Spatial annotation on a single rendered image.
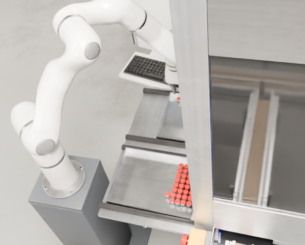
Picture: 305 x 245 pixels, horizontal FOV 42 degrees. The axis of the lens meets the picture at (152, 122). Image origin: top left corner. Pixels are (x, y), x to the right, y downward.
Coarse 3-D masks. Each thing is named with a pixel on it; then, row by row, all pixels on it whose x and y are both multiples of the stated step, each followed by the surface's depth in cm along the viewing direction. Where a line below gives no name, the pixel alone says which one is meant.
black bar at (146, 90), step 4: (144, 88) 195; (148, 88) 195; (152, 88) 195; (144, 92) 196; (148, 92) 195; (152, 92) 194; (156, 92) 193; (160, 92) 192; (164, 92) 192; (168, 92) 192; (176, 92) 191
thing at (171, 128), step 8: (176, 96) 191; (168, 104) 188; (176, 104) 189; (168, 112) 186; (176, 112) 186; (168, 120) 184; (176, 120) 183; (160, 128) 180; (168, 128) 181; (176, 128) 180; (160, 136) 174; (168, 136) 178; (176, 136) 177; (184, 136) 177
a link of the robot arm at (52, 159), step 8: (24, 104) 146; (32, 104) 147; (16, 112) 144; (24, 112) 143; (32, 112) 143; (16, 120) 143; (24, 120) 141; (16, 128) 143; (56, 152) 153; (64, 152) 158; (40, 160) 152; (48, 160) 152; (56, 160) 154; (48, 168) 156
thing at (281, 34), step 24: (216, 0) 65; (240, 0) 63; (264, 0) 62; (288, 0) 61; (216, 24) 68; (240, 24) 67; (264, 24) 66; (288, 24) 64; (216, 48) 73; (240, 48) 71; (264, 48) 70; (288, 48) 68; (216, 216) 128; (240, 216) 123; (264, 216) 119; (288, 216) 115; (288, 240) 128
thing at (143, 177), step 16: (128, 160) 173; (144, 160) 172; (160, 160) 171; (176, 160) 170; (128, 176) 168; (144, 176) 167; (160, 176) 166; (112, 192) 164; (128, 192) 163; (144, 192) 162; (160, 192) 161; (144, 208) 154; (160, 208) 157; (176, 208) 156; (192, 208) 155
